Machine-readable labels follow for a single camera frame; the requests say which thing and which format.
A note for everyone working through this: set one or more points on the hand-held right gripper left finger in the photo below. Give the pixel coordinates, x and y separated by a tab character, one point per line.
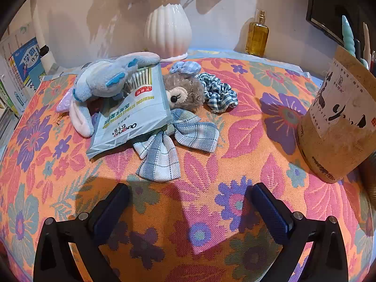
110	214

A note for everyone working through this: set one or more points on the cotton swab packet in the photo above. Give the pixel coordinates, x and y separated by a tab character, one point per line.
129	117

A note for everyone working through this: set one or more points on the amber perfume bottle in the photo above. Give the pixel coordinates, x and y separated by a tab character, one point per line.
257	38

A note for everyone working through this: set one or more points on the row of books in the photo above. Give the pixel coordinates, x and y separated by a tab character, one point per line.
23	64

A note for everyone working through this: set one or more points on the floral orange tablecloth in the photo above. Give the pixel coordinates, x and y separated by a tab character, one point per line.
188	188

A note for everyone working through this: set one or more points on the blue plaid scrunchie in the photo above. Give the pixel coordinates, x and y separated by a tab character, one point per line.
220	94

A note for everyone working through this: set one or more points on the brown cardboard pen holder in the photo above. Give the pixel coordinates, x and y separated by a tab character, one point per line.
332	141

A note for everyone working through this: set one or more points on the dark monitor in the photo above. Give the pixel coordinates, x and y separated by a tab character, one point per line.
337	3

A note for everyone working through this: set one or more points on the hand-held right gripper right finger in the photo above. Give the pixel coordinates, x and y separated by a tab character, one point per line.
271	214

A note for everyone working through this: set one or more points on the white desk lamp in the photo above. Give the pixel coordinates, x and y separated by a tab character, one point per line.
50	63

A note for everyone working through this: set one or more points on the blue plush rabbit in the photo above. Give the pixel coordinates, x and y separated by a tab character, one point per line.
100	76

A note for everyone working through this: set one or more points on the blue plaid fabric bow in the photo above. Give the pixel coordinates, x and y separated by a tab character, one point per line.
194	129

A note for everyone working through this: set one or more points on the white ribbed vase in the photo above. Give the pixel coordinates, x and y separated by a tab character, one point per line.
167	32

